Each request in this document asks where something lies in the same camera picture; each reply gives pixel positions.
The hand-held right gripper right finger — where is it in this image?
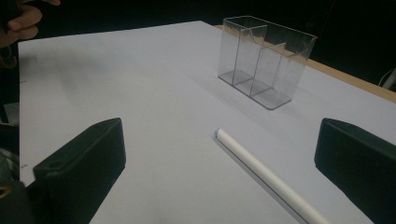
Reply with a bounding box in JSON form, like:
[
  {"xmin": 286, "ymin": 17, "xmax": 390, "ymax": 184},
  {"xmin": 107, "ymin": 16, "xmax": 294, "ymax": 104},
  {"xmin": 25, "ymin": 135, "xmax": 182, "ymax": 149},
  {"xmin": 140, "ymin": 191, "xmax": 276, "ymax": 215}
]
[{"xmin": 314, "ymin": 118, "xmax": 396, "ymax": 224}]

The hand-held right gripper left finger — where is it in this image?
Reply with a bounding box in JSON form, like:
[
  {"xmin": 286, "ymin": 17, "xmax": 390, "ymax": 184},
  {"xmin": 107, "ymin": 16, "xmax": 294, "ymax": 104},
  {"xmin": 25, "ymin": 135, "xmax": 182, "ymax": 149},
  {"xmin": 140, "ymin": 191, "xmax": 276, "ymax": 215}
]
[{"xmin": 33, "ymin": 117, "xmax": 127, "ymax": 224}]

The white pen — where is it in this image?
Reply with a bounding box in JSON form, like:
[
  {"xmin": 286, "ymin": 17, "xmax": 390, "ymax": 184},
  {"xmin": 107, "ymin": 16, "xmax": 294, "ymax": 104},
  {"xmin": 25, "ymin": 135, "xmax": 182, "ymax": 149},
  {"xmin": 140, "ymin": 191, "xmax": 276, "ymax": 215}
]
[{"xmin": 213, "ymin": 128, "xmax": 332, "ymax": 224}]

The clear acrylic pen holder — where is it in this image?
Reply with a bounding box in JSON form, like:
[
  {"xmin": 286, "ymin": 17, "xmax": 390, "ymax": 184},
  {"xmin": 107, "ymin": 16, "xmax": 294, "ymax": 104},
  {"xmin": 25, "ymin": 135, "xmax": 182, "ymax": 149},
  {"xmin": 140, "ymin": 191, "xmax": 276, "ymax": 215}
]
[{"xmin": 217, "ymin": 15, "xmax": 318, "ymax": 111}]

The white paper sheet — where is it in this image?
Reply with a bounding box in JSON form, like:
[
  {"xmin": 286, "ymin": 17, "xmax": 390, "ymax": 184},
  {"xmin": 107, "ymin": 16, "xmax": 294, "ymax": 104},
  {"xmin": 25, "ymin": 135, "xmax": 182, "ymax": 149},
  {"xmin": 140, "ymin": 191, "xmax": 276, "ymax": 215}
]
[{"xmin": 17, "ymin": 20, "xmax": 396, "ymax": 224}]

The white cable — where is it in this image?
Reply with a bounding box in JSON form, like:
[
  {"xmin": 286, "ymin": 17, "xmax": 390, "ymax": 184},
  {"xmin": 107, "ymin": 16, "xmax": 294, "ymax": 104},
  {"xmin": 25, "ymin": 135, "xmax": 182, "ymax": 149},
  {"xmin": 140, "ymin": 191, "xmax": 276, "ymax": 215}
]
[{"xmin": 378, "ymin": 67, "xmax": 396, "ymax": 91}]

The thin red cable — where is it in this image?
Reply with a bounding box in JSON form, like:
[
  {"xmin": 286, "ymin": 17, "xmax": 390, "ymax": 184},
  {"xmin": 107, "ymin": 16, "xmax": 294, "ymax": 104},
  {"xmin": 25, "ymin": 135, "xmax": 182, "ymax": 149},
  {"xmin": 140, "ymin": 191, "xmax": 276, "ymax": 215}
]
[{"xmin": 317, "ymin": 0, "xmax": 336, "ymax": 40}]

